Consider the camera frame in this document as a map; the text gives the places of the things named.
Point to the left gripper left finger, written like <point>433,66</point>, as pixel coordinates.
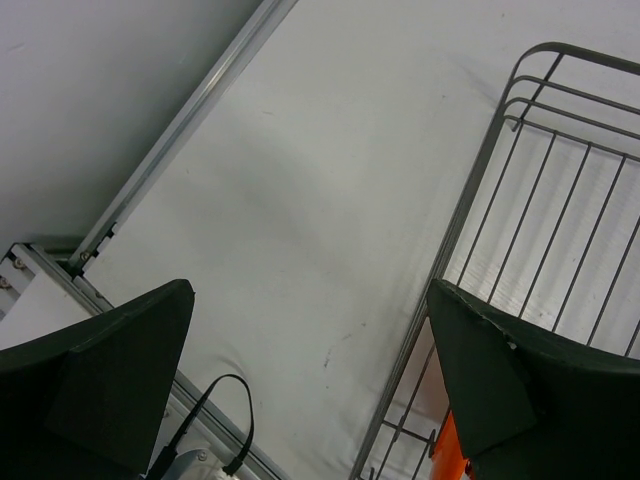
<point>87,401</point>

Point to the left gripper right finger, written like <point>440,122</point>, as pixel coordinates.
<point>528,403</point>

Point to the orange plate left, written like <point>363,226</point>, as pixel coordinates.
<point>448,462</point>

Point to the aluminium table frame rail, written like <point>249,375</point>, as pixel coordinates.
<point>41,290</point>

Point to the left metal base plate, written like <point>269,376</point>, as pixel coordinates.
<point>198,464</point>

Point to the metal wire dish rack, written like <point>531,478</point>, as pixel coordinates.
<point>546,229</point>

